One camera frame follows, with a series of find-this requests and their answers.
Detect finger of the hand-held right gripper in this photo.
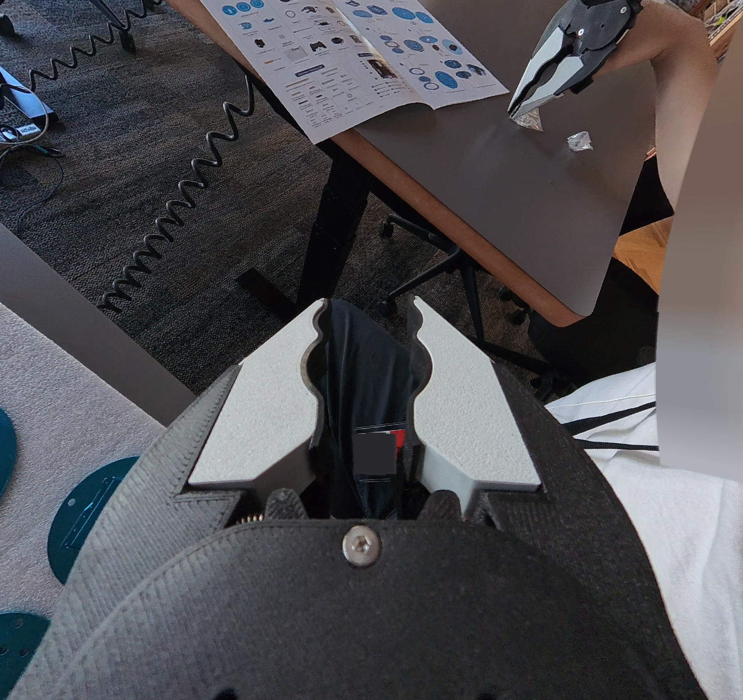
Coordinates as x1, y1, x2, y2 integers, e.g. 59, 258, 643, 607
507, 28, 575, 116
512, 55, 583, 118

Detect person's right forearm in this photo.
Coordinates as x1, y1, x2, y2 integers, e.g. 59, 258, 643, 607
601, 1, 721, 208

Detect coiled black cable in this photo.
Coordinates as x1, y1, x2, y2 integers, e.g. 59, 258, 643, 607
26, 0, 160, 89
98, 76, 256, 312

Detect desk leg with white foot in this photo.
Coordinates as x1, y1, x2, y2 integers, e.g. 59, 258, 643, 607
0, 65, 59, 123

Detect printed assembly manual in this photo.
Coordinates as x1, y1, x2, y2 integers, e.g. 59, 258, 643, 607
177, 0, 510, 145

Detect person's white shirt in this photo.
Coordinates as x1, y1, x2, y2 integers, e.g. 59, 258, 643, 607
546, 364, 743, 700

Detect black office chair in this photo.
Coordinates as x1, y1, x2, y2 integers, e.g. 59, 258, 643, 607
377, 213, 529, 330
0, 0, 163, 54
522, 256, 659, 405

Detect wooden shelf unit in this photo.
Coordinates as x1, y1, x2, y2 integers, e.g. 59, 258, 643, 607
691, 0, 743, 60

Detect white power strip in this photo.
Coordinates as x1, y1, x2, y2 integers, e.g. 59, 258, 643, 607
0, 121, 47, 147

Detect white foam sheet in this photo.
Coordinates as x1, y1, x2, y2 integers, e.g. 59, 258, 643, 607
0, 304, 168, 654

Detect blue plate with rectangular hole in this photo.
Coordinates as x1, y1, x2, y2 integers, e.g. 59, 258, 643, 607
0, 407, 17, 497

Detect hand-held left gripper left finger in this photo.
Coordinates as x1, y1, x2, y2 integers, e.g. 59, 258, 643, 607
187, 299, 330, 518

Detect black lanyard strap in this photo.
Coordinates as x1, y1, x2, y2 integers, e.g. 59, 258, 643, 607
572, 401, 659, 454

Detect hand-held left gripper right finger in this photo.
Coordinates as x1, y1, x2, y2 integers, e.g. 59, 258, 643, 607
406, 295, 544, 521

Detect blue square metal bracket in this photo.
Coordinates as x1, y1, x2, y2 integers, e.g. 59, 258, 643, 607
61, 476, 125, 550

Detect small blue round plate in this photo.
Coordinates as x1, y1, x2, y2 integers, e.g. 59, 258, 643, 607
46, 455, 141, 586
0, 612, 52, 680

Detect person's dark trousers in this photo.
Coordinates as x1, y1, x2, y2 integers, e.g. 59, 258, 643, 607
316, 300, 419, 520

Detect black desk leg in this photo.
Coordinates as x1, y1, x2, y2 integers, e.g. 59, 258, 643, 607
238, 155, 372, 330

